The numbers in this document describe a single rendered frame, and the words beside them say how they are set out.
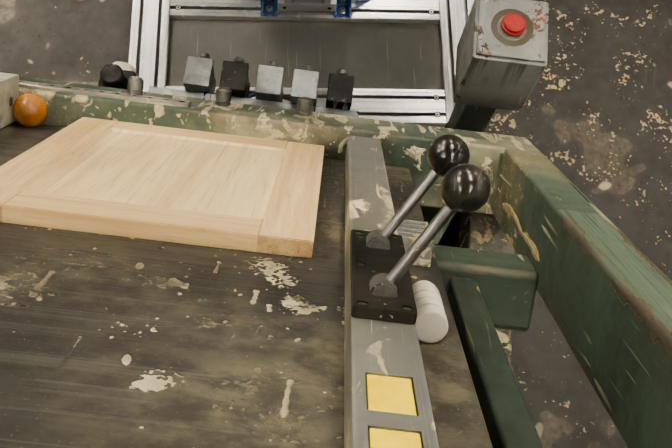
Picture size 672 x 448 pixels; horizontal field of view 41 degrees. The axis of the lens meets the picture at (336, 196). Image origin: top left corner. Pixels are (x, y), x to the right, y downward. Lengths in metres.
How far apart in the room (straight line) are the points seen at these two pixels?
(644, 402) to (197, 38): 1.69
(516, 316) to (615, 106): 1.51
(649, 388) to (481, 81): 0.85
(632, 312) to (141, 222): 0.48
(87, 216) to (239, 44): 1.35
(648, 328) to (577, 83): 1.84
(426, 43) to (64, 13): 0.99
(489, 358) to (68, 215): 0.44
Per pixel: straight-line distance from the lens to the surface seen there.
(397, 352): 0.64
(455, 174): 0.69
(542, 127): 2.48
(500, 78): 1.51
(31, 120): 1.42
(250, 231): 0.93
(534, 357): 2.29
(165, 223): 0.93
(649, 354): 0.77
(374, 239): 0.82
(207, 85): 1.58
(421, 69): 2.25
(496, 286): 1.11
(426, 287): 0.80
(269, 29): 2.27
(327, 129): 1.39
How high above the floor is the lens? 2.17
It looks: 70 degrees down
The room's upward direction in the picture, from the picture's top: 10 degrees clockwise
